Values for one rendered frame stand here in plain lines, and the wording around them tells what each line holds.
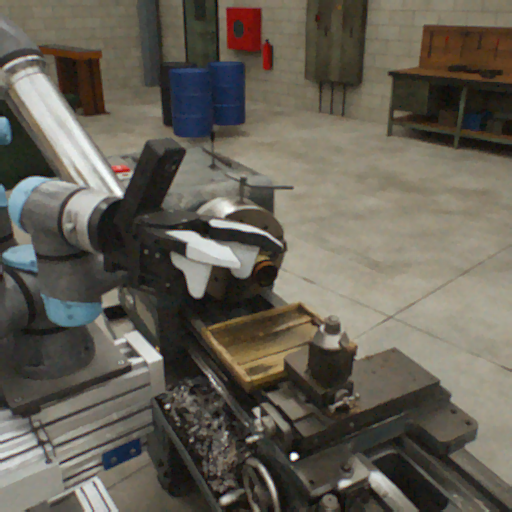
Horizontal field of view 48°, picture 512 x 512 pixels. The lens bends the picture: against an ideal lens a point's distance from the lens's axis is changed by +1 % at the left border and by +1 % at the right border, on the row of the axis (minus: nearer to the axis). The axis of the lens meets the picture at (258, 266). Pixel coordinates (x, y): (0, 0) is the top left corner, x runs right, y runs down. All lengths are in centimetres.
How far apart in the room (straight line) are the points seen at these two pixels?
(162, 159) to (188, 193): 121
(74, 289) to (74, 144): 23
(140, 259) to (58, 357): 53
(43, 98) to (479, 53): 778
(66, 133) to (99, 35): 1199
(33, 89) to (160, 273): 41
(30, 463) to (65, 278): 45
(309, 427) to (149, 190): 79
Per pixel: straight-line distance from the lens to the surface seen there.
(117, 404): 124
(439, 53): 873
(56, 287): 77
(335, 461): 129
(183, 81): 811
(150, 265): 62
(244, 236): 60
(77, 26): 1265
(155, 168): 61
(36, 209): 74
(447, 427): 144
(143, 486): 253
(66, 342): 112
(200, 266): 55
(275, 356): 162
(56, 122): 90
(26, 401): 111
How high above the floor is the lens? 181
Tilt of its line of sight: 26 degrees down
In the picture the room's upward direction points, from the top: straight up
